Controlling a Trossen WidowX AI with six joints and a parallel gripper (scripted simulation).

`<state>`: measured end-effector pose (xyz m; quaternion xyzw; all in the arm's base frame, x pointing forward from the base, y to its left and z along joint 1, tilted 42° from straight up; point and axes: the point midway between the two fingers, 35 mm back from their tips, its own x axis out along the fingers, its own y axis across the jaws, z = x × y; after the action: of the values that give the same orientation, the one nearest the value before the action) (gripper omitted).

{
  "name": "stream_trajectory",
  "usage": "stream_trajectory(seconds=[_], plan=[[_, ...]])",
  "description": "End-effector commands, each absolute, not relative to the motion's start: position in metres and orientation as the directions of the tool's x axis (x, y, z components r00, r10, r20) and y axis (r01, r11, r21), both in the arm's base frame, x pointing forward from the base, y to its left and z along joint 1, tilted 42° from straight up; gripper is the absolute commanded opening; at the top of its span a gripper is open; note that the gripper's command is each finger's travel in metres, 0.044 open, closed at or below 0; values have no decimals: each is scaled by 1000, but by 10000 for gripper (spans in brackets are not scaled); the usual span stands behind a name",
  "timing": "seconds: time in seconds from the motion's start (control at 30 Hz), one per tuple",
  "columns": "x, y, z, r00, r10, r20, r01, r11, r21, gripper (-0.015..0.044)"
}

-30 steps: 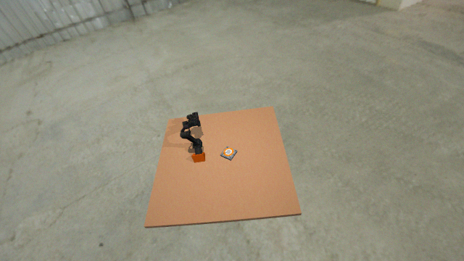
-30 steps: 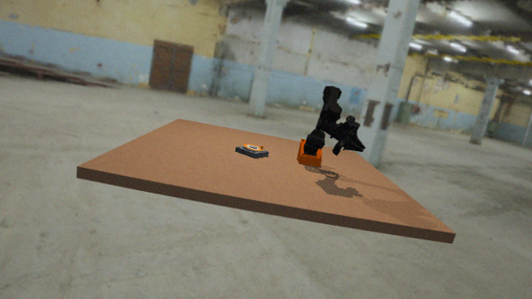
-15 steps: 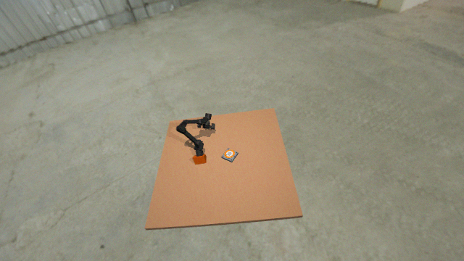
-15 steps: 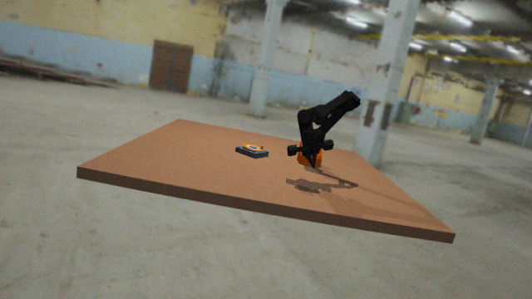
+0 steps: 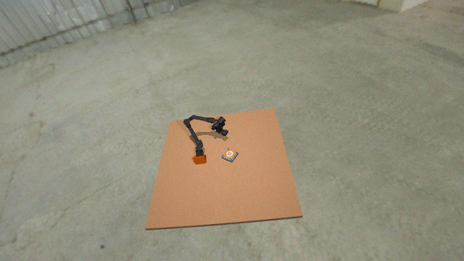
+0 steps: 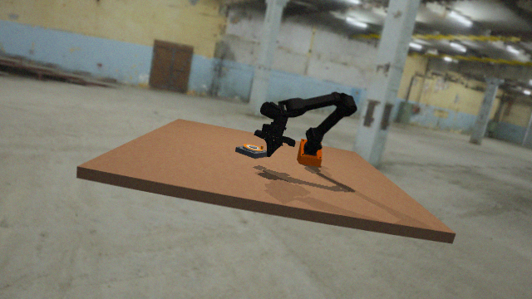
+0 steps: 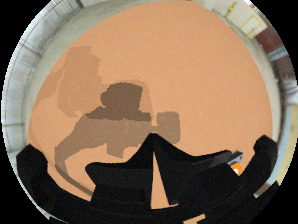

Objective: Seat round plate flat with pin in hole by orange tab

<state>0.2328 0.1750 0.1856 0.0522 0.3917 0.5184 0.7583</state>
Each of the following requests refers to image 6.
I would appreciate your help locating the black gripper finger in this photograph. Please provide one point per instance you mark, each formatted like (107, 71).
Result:
(268, 142)
(274, 146)

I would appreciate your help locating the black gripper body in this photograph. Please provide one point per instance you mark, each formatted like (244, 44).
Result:
(280, 138)

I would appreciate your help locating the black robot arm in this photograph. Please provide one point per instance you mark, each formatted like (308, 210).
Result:
(345, 106)

